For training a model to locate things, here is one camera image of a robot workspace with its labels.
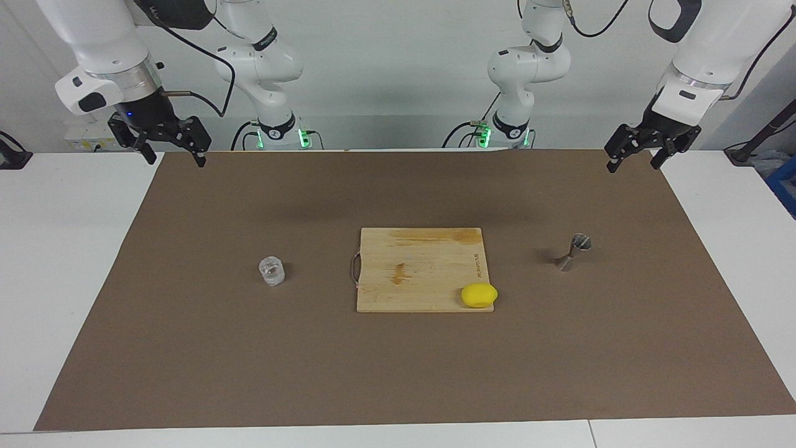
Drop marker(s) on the crumpled clear plastic bag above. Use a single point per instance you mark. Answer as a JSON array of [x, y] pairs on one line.
[[768, 163]]

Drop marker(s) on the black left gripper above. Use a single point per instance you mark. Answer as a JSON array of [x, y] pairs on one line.
[[668, 127]]

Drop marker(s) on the white power strip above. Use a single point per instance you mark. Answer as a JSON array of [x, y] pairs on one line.
[[87, 140]]

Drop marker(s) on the brown table mat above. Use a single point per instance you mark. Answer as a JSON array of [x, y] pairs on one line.
[[249, 361]]

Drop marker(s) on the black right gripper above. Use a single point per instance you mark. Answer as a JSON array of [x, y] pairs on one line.
[[149, 115]]

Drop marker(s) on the wooden cutting board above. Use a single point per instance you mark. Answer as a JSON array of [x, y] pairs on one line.
[[423, 292]]

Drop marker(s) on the black stand leg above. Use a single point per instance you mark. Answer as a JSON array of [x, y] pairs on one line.
[[743, 152]]

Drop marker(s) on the yellow lemon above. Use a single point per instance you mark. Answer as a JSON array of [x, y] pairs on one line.
[[479, 295]]

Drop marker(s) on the blue box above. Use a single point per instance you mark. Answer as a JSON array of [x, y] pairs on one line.
[[785, 183]]

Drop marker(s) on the black table clamp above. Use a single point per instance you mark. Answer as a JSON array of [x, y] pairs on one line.
[[12, 158]]

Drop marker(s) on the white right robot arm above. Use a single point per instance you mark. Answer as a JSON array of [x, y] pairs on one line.
[[106, 43]]

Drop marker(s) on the dark-based glass cup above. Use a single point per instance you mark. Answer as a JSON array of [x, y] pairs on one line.
[[581, 242]]

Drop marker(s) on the clear glass cup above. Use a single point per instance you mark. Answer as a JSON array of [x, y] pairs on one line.
[[272, 274]]

